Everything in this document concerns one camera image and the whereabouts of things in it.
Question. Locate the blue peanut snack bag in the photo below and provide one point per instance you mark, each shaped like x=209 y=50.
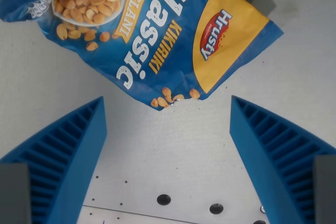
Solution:
x=147 y=32

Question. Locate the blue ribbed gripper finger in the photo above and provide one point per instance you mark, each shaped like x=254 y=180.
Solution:
x=65 y=161
x=267 y=161

